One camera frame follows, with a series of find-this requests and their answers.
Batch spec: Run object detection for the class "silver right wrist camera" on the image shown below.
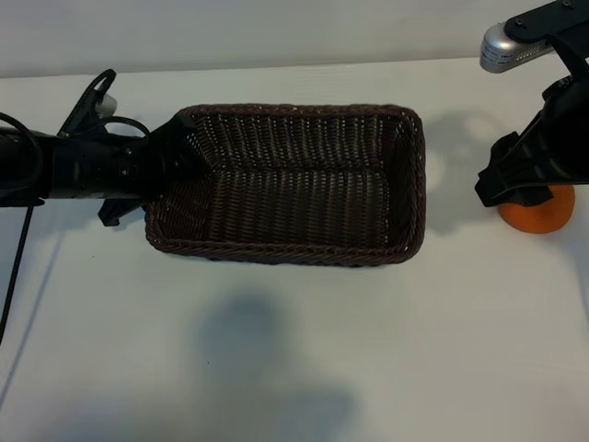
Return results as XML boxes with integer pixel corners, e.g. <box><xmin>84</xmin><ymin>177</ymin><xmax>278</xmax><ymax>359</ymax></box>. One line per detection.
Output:
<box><xmin>478</xmin><ymin>20</ymin><xmax>556</xmax><ymax>73</ymax></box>

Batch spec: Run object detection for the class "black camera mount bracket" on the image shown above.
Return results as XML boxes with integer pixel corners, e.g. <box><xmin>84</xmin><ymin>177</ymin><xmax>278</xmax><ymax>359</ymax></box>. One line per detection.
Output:
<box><xmin>54</xmin><ymin>67</ymin><xmax>117</xmax><ymax>139</ymax></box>
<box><xmin>503</xmin><ymin>0</ymin><xmax>589</xmax><ymax>79</ymax></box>

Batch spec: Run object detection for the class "black braided hanging cable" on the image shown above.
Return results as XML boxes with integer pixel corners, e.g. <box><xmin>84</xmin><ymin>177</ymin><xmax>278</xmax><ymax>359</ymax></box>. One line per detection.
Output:
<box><xmin>0</xmin><ymin>204</ymin><xmax>36</xmax><ymax>346</ymax></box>

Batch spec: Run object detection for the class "black right camera mount bracket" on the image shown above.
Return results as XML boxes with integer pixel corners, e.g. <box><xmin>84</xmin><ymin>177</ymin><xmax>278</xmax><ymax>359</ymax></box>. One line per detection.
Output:
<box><xmin>503</xmin><ymin>0</ymin><xmax>589</xmax><ymax>79</ymax></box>

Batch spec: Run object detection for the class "orange fruit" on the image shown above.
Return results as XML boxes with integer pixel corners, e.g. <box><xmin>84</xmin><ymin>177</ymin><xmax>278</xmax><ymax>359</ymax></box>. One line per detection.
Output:
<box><xmin>499</xmin><ymin>185</ymin><xmax>577</xmax><ymax>236</ymax></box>

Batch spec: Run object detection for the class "black left camera mount bracket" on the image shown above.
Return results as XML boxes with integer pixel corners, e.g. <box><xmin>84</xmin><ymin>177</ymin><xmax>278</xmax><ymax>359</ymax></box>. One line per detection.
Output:
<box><xmin>54</xmin><ymin>67</ymin><xmax>117</xmax><ymax>139</ymax></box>

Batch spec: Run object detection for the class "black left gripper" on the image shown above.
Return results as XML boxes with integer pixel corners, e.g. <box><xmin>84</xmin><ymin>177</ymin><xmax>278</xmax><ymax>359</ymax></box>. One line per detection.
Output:
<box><xmin>98</xmin><ymin>113</ymin><xmax>217</xmax><ymax>227</ymax></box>

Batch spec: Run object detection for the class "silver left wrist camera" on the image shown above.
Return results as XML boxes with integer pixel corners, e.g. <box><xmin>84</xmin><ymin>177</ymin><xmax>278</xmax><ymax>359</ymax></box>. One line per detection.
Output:
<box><xmin>94</xmin><ymin>93</ymin><xmax>120</xmax><ymax>119</ymax></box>

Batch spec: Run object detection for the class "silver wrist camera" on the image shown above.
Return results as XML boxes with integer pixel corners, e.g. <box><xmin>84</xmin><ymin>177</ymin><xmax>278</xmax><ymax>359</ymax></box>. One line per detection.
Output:
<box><xmin>478</xmin><ymin>20</ymin><xmax>556</xmax><ymax>73</ymax></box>
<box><xmin>94</xmin><ymin>93</ymin><xmax>120</xmax><ymax>119</ymax></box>

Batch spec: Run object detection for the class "thin black looped wrist cable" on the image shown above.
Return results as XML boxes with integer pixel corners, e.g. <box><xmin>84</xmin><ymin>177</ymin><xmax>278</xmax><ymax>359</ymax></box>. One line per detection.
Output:
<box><xmin>0</xmin><ymin>112</ymin><xmax>154</xmax><ymax>197</ymax></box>

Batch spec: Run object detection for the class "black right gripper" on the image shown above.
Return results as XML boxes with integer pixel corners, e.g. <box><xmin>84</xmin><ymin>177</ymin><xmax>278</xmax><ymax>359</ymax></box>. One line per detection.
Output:
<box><xmin>476</xmin><ymin>75</ymin><xmax>589</xmax><ymax>208</ymax></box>

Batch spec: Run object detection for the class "dark brown wicker basket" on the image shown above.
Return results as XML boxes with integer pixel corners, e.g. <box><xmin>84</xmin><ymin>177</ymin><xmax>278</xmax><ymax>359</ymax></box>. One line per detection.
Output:
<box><xmin>144</xmin><ymin>103</ymin><xmax>423</xmax><ymax>268</ymax></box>

